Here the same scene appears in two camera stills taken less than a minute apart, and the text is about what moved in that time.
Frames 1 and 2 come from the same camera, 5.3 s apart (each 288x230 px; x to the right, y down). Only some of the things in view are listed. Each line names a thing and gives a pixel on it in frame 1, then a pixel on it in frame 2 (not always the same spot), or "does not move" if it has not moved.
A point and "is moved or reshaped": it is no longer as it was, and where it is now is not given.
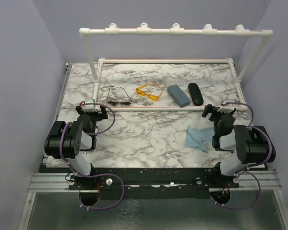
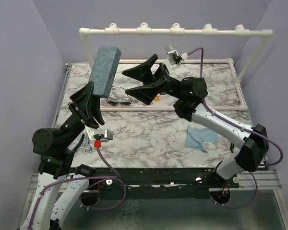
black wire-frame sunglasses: x=115 y=103 does not move
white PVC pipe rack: x=175 y=29 does not move
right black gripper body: x=216 y=115 to x=171 y=87
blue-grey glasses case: x=178 y=95 is moved or reshaped
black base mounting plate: x=151 y=183 does not move
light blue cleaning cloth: x=195 y=137 does not move
